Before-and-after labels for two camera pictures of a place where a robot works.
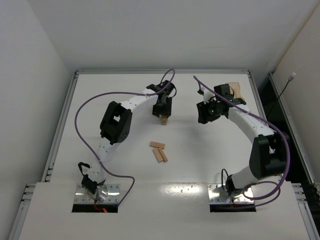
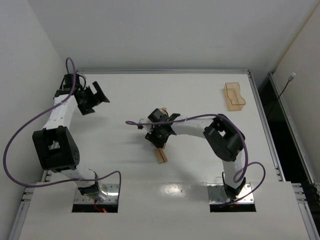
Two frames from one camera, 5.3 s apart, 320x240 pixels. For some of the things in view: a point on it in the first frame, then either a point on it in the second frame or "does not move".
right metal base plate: x=217 y=196 does not move
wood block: x=163 y=154 does not move
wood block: x=158 y=155 does not move
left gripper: x=162 y=111 to x=92 y=99
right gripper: x=203 y=113 to x=158 y=141
